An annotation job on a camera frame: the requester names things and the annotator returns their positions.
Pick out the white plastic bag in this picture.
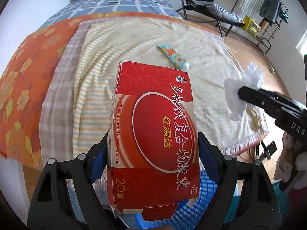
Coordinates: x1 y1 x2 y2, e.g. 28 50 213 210
224 62 264 121

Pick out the red medicine box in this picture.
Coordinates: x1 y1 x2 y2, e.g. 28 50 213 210
107 61 200 221

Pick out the blue plastic trash basket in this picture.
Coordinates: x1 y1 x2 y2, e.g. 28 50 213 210
130 170 218 229

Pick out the teal cloth on floor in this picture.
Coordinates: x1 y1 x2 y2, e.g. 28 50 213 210
273 181 291 224

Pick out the fringed pink woven blanket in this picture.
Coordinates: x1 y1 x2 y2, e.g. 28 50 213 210
38 18 267 173

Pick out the yellow crate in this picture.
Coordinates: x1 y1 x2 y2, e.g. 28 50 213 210
242 16 261 37

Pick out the black clothes drying rack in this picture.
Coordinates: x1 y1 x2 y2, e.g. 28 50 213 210
226 0 289 55

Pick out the striped cushion on chair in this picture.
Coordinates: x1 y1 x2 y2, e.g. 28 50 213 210
192 0 244 26

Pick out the colourful toothpaste tube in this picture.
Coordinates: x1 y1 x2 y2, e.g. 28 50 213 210
158 44 189 71

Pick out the orange floral bed sheet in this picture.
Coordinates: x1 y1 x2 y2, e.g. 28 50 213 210
1 12 215 170

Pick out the striped yellow towel blanket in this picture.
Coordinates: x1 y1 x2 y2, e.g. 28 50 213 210
72 17 268 156

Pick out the blue checkered bed sheet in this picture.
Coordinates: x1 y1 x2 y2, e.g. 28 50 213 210
41 0 181 28

